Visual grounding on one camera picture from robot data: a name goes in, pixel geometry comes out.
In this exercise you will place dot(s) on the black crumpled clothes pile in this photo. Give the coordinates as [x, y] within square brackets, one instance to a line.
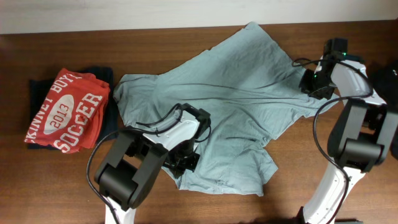
[384, 123]

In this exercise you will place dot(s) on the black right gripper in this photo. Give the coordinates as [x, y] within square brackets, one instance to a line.
[306, 88]

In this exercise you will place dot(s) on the light blue t-shirt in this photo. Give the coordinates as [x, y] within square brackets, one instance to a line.
[250, 89]

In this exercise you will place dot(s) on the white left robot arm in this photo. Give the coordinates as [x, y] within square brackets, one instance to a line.
[128, 172]

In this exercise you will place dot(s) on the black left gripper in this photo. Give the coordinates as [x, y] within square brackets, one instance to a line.
[179, 168]

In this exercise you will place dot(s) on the red folded soccer t-shirt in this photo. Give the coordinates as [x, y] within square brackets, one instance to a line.
[71, 116]

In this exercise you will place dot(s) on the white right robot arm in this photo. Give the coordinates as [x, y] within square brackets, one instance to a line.
[363, 133]

